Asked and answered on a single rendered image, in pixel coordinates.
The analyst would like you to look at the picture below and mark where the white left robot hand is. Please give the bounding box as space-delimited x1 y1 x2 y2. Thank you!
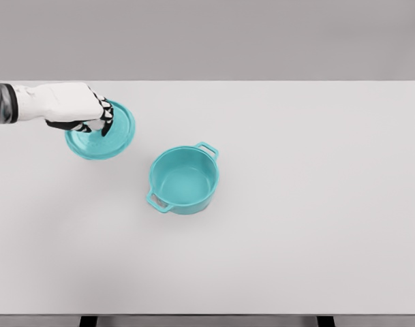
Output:
35 82 114 138

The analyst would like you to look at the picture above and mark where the turquoise pot with handles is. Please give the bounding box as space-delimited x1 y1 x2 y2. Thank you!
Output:
146 141 220 216

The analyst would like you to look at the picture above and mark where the turquoise pot lid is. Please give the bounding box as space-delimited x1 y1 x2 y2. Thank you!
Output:
64 99 136 161

